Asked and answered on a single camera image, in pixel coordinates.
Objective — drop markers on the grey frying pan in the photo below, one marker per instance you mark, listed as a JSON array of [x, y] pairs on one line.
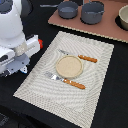
[[67, 9]]

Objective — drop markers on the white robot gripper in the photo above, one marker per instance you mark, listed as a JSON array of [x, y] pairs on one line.
[[13, 59]]

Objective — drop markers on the fork with wooden handle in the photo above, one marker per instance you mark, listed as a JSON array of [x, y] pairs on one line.
[[55, 77]]

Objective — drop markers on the white toy fish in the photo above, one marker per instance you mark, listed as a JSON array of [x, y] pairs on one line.
[[24, 69]]

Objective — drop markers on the beige bowl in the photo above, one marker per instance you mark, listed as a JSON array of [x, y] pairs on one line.
[[123, 14]]

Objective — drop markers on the knife with wooden handle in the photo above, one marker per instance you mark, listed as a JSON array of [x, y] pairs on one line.
[[80, 56]]

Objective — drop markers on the woven beige placemat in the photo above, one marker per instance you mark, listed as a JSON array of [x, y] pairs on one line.
[[70, 103]]

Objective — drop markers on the pink stove board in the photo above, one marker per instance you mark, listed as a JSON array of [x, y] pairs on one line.
[[106, 28]]

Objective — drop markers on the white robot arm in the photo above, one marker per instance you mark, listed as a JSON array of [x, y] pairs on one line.
[[11, 28]]

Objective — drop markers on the grey cooking pot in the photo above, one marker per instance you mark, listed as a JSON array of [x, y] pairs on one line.
[[91, 12]]

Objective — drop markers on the round beige plate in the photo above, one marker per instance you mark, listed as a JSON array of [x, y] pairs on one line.
[[69, 66]]

